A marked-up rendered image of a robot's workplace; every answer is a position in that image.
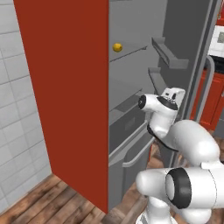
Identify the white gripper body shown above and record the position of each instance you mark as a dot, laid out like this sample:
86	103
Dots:
177	94

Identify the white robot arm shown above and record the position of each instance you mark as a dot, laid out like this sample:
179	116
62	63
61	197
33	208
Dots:
192	145

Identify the grey fridge shelf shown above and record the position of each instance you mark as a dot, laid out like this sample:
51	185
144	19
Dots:
128	54
124	103

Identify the grey fridge door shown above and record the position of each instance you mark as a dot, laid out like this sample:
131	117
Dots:
186	32

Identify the grey fridge crisper drawer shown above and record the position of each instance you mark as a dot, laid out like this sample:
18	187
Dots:
125	131

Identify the yellow lemon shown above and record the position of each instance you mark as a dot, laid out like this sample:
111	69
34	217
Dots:
117	47

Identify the grey fridge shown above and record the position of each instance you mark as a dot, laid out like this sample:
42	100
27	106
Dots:
131	26

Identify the red fridge side panel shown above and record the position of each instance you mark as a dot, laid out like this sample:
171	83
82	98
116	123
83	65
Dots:
67	87

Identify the grey door bin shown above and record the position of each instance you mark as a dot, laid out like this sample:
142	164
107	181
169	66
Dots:
172	59
157	78

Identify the white oven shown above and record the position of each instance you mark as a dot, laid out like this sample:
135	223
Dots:
218	43

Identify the grey freezer drawer front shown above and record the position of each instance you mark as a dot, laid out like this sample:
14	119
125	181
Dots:
128	180

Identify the red wall cupboard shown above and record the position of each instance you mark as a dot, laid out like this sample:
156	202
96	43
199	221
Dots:
220	13

